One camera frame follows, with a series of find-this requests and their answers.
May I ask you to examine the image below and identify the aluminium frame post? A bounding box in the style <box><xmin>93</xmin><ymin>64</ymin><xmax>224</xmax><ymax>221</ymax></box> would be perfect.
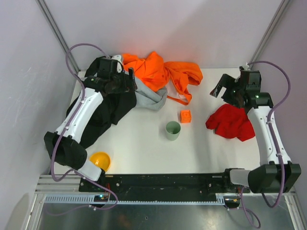
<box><xmin>250</xmin><ymin>0</ymin><xmax>292</xmax><ymax>62</ymax></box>
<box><xmin>35</xmin><ymin>0</ymin><xmax>80</xmax><ymax>72</ymax></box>

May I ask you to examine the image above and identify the orange toy cube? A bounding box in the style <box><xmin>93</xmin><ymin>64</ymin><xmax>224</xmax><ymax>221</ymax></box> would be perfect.
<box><xmin>180</xmin><ymin>110</ymin><xmax>192</xmax><ymax>124</ymax></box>

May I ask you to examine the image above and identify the black cloth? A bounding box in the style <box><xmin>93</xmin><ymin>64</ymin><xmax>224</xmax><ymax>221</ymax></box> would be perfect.
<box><xmin>80</xmin><ymin>56</ymin><xmax>137</xmax><ymax>149</ymax></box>

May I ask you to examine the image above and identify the left aluminium frame post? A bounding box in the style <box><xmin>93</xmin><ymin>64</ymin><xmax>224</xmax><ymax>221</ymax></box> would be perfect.
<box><xmin>35</xmin><ymin>0</ymin><xmax>80</xmax><ymax>72</ymax></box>

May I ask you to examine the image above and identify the aluminium front rail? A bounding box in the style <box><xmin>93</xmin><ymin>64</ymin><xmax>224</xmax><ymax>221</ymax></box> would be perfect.
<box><xmin>35</xmin><ymin>174</ymin><xmax>83</xmax><ymax>195</ymax></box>

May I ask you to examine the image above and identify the right aluminium frame post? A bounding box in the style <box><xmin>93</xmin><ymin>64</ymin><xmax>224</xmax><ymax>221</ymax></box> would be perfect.
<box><xmin>250</xmin><ymin>0</ymin><xmax>292</xmax><ymax>62</ymax></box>

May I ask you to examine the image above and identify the red cloth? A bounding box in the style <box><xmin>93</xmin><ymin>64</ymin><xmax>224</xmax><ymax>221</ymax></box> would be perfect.
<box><xmin>205</xmin><ymin>104</ymin><xmax>255</xmax><ymax>142</ymax></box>

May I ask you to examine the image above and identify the orange cloth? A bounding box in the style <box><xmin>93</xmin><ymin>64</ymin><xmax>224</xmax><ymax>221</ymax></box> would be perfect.
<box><xmin>122</xmin><ymin>51</ymin><xmax>203</xmax><ymax>105</ymax></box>

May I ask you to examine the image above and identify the yellow bowl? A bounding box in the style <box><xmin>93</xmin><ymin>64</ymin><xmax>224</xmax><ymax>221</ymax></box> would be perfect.
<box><xmin>90</xmin><ymin>151</ymin><xmax>111</xmax><ymax>172</ymax></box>

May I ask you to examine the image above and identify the pale green cup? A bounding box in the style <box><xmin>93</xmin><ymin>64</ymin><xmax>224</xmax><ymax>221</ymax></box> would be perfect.
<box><xmin>165</xmin><ymin>121</ymin><xmax>181</xmax><ymax>141</ymax></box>

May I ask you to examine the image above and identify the grey slotted cable duct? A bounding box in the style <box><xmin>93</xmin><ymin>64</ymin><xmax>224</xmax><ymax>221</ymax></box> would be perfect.
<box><xmin>44</xmin><ymin>194</ymin><xmax>240</xmax><ymax>206</ymax></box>

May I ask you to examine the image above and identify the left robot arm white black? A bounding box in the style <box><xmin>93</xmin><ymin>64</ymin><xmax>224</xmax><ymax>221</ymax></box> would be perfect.
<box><xmin>44</xmin><ymin>55</ymin><xmax>137</xmax><ymax>181</ymax></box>

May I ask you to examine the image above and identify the grey sweatshirt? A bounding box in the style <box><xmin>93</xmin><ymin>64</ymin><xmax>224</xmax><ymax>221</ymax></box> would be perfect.
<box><xmin>83</xmin><ymin>73</ymin><xmax>168</xmax><ymax>111</ymax></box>

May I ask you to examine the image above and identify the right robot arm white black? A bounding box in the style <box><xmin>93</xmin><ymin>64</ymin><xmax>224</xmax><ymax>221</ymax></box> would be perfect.
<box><xmin>210</xmin><ymin>69</ymin><xmax>301</xmax><ymax>194</ymax></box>

